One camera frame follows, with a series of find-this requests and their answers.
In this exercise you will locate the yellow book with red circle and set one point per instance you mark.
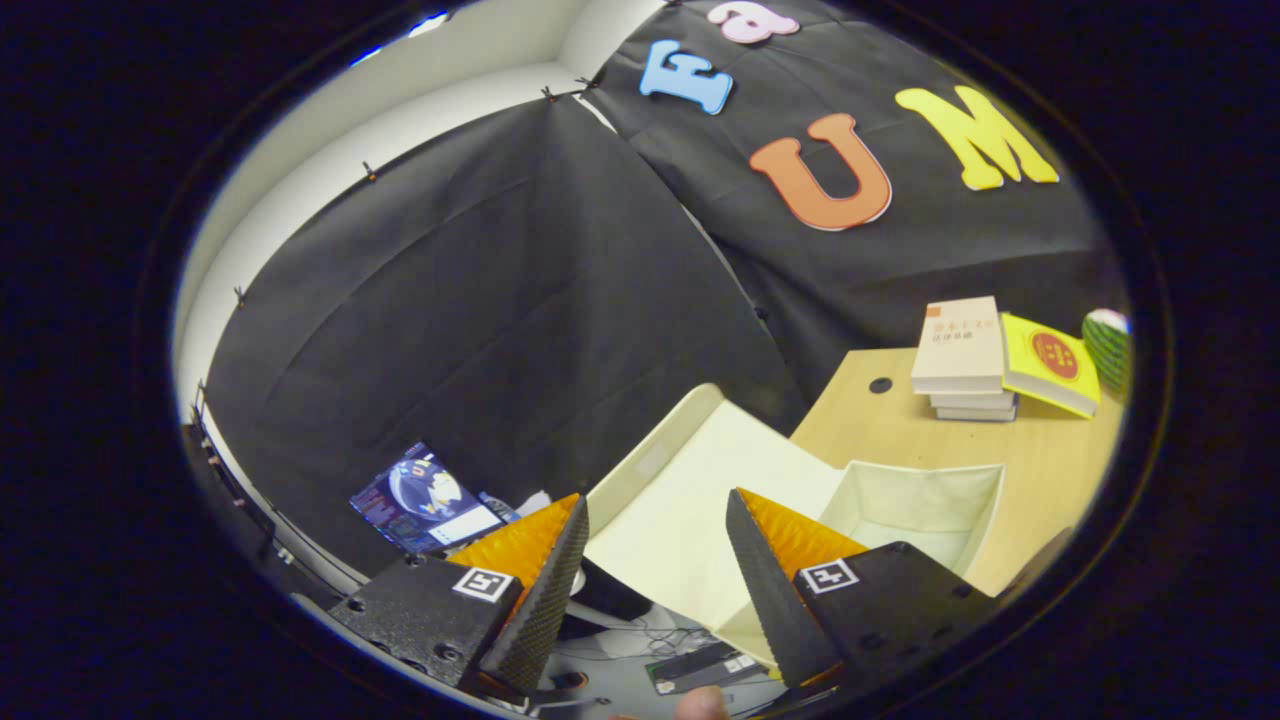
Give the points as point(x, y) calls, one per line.
point(1050, 360)

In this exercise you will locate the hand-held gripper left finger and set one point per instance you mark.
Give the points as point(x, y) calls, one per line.
point(540, 590)

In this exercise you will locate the grey fabric storage box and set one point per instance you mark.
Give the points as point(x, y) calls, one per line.
point(690, 500)

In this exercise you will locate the black floor device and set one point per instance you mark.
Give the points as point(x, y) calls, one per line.
point(700, 668)

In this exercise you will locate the green striped watermelon plush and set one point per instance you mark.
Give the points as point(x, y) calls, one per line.
point(1108, 350)

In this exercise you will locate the beige paperback book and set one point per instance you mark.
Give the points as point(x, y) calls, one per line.
point(960, 345)

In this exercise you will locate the blue printed carton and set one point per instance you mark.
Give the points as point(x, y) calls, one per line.
point(425, 500)

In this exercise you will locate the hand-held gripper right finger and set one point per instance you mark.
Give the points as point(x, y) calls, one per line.
point(775, 590)

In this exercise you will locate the grey paperback book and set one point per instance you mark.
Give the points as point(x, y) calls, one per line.
point(978, 414)
point(972, 400)

